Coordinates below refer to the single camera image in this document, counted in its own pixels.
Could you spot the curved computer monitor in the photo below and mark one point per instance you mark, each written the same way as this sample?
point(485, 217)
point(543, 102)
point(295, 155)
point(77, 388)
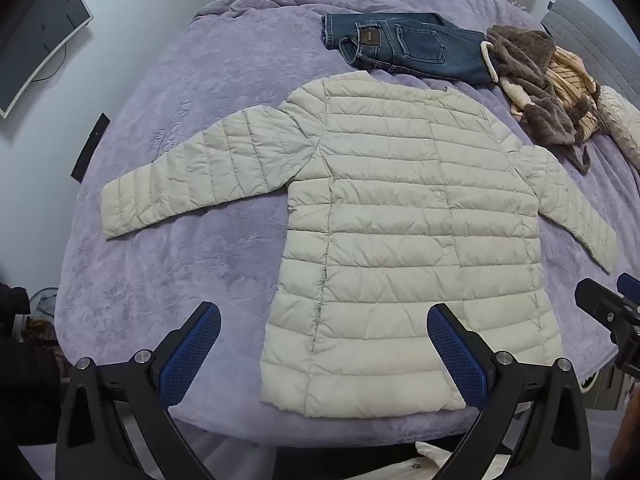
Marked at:
point(35, 45)

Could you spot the blue denim jeans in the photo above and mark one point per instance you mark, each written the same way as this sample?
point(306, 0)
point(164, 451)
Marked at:
point(415, 45)

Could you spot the purple fleece blanket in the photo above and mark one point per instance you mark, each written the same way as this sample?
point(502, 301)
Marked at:
point(175, 270)

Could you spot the cream quilted down jacket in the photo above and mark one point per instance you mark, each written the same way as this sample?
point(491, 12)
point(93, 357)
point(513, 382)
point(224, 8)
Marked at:
point(390, 210)

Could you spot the beige striped garment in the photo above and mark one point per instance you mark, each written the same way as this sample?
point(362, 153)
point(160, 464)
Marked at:
point(565, 75)

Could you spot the brown fuzzy garment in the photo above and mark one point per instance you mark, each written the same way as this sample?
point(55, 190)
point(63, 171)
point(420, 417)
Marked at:
point(520, 55)

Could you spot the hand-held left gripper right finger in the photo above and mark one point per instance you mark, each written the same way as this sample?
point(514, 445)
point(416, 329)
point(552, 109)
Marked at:
point(457, 355)

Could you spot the dark clothing heap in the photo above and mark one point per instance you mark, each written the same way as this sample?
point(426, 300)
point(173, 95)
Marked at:
point(25, 375)

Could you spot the cream quilted cushion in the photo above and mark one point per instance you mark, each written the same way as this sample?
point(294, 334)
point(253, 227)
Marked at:
point(622, 120)

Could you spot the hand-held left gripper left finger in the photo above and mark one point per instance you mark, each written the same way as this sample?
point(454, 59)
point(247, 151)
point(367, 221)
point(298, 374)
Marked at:
point(192, 355)

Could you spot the black flat strip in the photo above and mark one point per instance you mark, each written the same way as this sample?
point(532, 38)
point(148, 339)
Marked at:
point(91, 147)

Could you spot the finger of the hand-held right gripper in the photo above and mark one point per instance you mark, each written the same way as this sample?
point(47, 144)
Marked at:
point(631, 287)
point(607, 312)

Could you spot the grey quilted headboard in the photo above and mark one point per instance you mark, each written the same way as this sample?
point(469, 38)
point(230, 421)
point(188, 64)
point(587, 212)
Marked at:
point(590, 35)

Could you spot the white cloth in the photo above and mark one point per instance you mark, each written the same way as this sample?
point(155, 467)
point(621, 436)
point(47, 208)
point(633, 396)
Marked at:
point(435, 460)

